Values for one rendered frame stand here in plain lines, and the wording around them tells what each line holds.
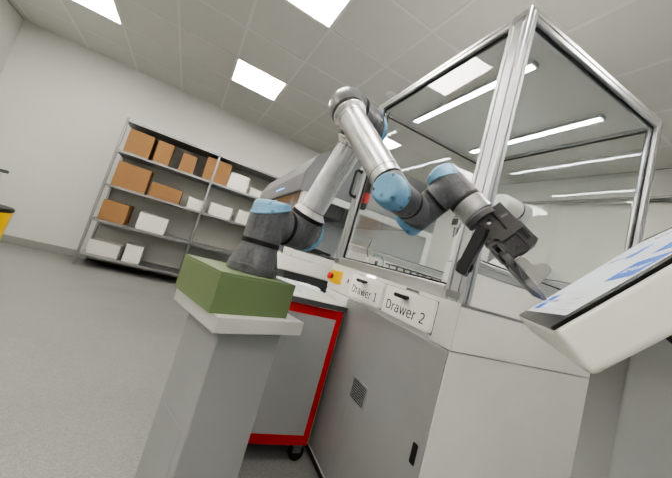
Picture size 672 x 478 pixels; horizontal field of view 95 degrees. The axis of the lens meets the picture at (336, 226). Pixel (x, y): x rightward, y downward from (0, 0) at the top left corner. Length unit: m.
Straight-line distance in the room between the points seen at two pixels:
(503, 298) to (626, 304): 0.82
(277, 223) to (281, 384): 0.88
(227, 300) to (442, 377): 0.67
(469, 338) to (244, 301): 0.69
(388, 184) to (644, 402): 0.49
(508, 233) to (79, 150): 5.42
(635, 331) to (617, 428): 0.22
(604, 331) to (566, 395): 1.21
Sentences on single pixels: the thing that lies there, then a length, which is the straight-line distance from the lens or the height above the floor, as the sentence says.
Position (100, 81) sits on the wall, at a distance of 5.82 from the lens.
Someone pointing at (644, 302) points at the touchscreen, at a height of 1.01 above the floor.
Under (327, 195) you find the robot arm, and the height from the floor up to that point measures 1.16.
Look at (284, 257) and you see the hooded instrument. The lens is 2.14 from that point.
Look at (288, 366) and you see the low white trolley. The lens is 1.57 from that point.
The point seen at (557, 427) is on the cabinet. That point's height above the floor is 0.60.
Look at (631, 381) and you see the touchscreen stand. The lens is 0.58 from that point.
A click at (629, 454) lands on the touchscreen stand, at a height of 0.84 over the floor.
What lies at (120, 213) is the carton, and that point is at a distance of 5.02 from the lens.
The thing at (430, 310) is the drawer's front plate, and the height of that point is 0.89.
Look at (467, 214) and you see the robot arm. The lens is 0.75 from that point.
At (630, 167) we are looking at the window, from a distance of 1.87.
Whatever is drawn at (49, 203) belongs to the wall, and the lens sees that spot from 5.65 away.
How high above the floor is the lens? 0.97
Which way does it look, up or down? 6 degrees up
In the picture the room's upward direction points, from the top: 16 degrees clockwise
